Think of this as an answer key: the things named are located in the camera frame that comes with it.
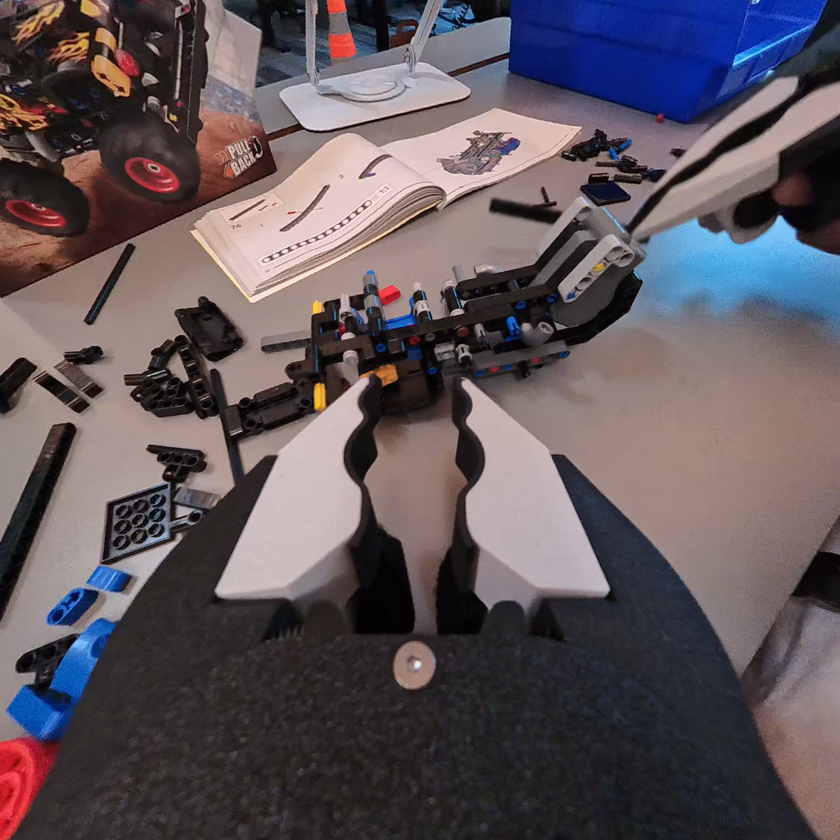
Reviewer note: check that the person's right hand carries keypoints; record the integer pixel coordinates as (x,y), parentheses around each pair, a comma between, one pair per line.
(787,191)

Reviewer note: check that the small blue lego connector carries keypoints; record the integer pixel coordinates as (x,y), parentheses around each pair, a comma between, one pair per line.
(72,606)

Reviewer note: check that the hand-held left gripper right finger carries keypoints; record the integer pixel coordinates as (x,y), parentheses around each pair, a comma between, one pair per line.
(531,518)

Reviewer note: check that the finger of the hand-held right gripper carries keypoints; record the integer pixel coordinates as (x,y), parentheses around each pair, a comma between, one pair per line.
(715,190)
(741,118)

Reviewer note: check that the long thin black lego axle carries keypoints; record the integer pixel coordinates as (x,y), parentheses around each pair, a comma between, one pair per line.
(109,283)

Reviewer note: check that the short black lego axle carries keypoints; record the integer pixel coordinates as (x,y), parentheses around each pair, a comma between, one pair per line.
(522,210)

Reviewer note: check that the dark blue square lego tile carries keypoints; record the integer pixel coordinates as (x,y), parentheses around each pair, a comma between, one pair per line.
(605,192)

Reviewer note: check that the grey lego beam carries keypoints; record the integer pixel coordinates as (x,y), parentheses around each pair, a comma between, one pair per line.
(282,342)

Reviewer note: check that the blue plastic bin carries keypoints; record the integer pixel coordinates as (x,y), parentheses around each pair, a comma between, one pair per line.
(623,52)

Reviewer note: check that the black lego pin connector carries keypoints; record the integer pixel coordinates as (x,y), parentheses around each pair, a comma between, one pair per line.
(83,355)

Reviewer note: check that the red lego wheel hub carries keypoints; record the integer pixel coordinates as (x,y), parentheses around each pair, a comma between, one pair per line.
(23,787)

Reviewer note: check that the short black lego beam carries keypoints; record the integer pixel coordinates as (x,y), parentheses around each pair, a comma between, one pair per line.
(177,459)

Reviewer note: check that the white document stand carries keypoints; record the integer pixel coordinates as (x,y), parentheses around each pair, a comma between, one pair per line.
(374,98)

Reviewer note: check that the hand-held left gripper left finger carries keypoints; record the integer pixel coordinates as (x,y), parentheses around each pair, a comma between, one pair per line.
(308,518)

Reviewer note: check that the orange traffic cone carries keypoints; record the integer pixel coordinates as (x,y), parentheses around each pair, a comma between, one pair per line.
(341,39)

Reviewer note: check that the glossy dark lego tile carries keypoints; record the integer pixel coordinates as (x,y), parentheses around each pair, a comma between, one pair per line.
(60,392)
(79,379)

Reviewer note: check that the black lego liftarm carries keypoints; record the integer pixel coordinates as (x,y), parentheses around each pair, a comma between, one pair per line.
(43,659)

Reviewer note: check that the pile of small black pins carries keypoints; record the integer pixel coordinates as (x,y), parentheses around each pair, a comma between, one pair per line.
(610,157)

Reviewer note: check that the black lego panel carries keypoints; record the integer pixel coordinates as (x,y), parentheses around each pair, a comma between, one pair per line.
(210,328)

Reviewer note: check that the small dark lego tile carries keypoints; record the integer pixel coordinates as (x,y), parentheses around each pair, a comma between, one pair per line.
(197,497)

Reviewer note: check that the pile of black lego pieces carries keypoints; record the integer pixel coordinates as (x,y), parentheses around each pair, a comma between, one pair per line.
(170,387)

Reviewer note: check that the lego truck chassis model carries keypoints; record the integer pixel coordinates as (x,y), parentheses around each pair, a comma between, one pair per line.
(407,328)

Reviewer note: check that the black lego beam red bush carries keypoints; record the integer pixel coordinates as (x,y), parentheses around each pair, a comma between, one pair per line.
(390,293)

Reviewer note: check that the monster truck lego box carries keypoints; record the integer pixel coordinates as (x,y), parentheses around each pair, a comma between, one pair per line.
(98,98)

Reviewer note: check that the open instruction booklet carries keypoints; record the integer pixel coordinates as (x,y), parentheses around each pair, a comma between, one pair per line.
(328,197)

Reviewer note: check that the large blue lego panel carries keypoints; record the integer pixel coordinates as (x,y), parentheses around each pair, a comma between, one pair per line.
(46,712)

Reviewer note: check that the long black lego beam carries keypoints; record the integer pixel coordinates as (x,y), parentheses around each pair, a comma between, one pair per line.
(39,492)

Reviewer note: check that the black square lego plate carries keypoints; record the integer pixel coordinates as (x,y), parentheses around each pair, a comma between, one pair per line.
(138,525)

